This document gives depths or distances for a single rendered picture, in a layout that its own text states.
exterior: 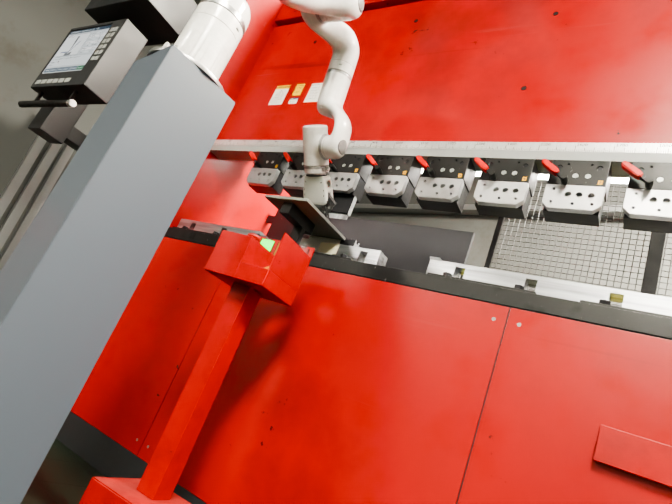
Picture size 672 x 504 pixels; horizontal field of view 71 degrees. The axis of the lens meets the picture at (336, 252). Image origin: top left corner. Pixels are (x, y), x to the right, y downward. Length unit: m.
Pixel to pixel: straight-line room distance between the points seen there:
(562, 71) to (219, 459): 1.59
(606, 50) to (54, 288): 1.65
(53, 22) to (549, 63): 4.06
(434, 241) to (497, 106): 0.68
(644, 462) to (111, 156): 1.15
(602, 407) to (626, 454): 0.10
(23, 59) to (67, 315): 3.91
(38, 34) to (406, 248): 3.67
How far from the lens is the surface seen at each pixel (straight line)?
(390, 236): 2.22
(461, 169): 1.60
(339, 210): 1.74
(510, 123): 1.67
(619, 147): 1.56
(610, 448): 1.12
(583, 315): 1.20
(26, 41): 4.82
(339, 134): 1.54
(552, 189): 1.49
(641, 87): 1.69
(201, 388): 1.25
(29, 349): 0.99
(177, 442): 1.26
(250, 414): 1.45
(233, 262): 1.25
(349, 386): 1.29
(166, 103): 1.07
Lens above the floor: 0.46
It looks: 17 degrees up
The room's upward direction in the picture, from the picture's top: 22 degrees clockwise
